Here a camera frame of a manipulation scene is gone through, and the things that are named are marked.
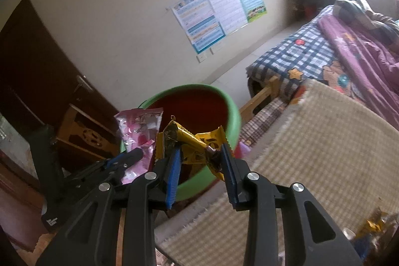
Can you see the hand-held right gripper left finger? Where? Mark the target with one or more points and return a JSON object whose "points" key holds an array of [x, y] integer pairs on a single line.
{"points": [[173, 178]]}

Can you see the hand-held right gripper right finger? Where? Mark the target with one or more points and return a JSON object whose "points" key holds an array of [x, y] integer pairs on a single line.
{"points": [[230, 178]]}

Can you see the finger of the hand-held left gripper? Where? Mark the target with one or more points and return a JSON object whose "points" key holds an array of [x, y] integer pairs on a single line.
{"points": [[103, 177], [124, 158]]}

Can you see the pink snack wrapper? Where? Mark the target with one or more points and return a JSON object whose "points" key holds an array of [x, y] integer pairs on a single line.
{"points": [[140, 125]]}

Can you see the yellow snack wrapper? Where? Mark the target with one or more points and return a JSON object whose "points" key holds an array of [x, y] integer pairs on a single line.
{"points": [[190, 138]]}

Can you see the red bin with green rim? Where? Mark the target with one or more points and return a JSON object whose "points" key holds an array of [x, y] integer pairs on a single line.
{"points": [[187, 104]]}

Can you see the carved wooden chair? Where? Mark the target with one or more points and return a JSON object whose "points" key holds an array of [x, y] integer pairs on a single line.
{"points": [[84, 135]]}

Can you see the brown plaid cloth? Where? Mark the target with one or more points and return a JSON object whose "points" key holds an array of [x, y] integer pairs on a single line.
{"points": [[265, 122]]}

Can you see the beige woven mat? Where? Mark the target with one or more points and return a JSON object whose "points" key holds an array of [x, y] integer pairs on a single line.
{"points": [[311, 144]]}

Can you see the dark brown wooden door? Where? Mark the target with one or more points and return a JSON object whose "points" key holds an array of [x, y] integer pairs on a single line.
{"points": [[31, 66]]}

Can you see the blue checked bed sheet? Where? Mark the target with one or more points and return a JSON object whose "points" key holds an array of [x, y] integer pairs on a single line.
{"points": [[296, 57]]}

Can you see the crumpled yellow wrapper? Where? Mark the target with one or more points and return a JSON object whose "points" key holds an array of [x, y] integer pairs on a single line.
{"points": [[372, 225]]}

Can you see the blue snack packet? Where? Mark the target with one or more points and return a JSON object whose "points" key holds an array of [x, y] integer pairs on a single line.
{"points": [[369, 249]]}

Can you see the purple printed blanket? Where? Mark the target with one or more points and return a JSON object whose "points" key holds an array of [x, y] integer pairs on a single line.
{"points": [[364, 60]]}

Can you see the wooden bed frame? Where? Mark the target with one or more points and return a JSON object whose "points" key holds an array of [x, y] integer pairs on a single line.
{"points": [[260, 97]]}

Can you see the white wall socket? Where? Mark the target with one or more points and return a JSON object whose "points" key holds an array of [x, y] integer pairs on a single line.
{"points": [[201, 58]]}

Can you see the white wall switch plate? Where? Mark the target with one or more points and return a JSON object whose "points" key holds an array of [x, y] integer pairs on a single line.
{"points": [[216, 50]]}

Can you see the blue bordered wall poster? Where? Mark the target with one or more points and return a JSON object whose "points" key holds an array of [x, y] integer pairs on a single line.
{"points": [[196, 23]]}

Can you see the white chart wall poster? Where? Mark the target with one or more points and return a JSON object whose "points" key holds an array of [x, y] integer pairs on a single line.
{"points": [[226, 7]]}

